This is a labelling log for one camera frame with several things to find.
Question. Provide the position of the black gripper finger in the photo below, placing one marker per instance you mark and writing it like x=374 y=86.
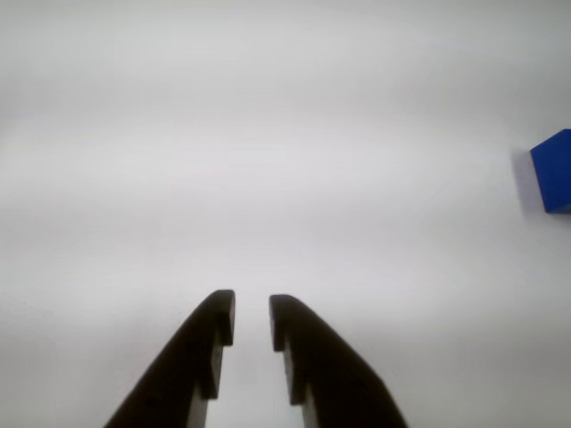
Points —
x=325 y=370
x=196 y=356

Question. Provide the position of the blue lego brick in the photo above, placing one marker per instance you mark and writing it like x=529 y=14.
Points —
x=555 y=178

